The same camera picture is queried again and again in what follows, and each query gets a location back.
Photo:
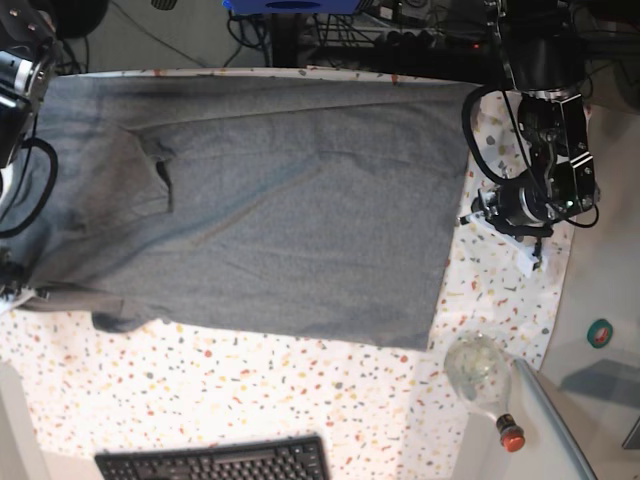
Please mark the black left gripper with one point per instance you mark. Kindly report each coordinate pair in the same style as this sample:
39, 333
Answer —
513, 211

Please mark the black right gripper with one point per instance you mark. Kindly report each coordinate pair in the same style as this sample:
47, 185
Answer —
12, 280

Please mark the grey t-shirt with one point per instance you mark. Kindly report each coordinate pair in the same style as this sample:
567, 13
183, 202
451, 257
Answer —
297, 207

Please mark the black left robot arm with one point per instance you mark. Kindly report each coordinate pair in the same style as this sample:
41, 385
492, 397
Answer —
540, 55

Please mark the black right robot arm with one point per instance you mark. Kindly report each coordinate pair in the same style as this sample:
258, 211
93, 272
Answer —
30, 53

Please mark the green tape roll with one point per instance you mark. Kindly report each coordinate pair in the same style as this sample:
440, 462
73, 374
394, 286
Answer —
600, 333

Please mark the clear bottle with orange cap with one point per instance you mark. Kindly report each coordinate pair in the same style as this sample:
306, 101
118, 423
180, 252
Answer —
480, 376

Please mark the terrazzo patterned tablecloth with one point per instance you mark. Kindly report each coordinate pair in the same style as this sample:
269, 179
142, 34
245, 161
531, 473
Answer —
385, 412

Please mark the blue box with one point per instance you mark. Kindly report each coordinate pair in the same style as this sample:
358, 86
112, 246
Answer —
338, 7

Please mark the black computer keyboard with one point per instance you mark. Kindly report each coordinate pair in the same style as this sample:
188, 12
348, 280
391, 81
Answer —
295, 458

